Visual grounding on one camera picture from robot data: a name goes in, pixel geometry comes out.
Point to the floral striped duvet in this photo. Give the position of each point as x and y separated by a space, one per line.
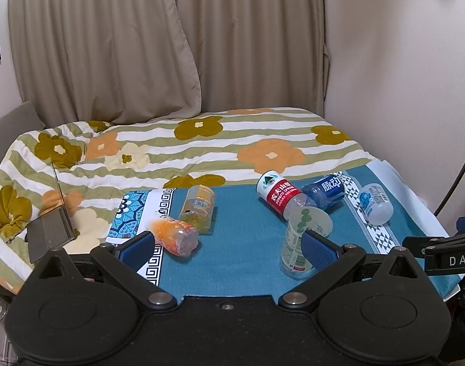
88 166

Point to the beige curtain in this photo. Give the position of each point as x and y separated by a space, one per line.
129 61

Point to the white frosted bottle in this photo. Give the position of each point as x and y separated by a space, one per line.
375 204

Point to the blue label bottle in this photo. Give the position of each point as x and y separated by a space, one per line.
325 192

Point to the yellow drink bottle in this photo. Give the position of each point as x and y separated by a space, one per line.
198 206

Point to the orange juice bottle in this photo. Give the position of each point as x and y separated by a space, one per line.
177 237

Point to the red label water bottle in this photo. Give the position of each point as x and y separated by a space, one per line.
281 195

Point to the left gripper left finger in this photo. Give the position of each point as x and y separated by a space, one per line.
121 265

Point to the blue patterned tablecloth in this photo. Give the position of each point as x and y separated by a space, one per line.
240 256

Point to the grey laptop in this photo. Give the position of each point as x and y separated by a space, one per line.
52 230

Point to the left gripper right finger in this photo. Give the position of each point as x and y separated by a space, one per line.
333 265

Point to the grey headboard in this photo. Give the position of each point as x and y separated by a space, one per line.
22 119

